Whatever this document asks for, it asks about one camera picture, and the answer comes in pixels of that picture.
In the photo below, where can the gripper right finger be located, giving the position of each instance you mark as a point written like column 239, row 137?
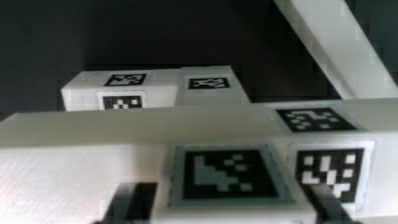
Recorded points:
column 331, row 212

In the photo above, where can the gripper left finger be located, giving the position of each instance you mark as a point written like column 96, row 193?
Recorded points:
column 130, row 206

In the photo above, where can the white chair leg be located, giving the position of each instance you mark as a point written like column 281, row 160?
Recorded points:
column 125, row 89
column 210, row 86

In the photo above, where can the white tagged cube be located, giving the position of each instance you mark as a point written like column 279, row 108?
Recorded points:
column 224, row 186
column 333, row 164

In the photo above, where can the white chair back frame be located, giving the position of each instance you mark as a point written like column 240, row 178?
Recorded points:
column 73, row 152

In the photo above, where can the white U-shaped fence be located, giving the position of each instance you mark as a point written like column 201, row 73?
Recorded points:
column 333, row 37

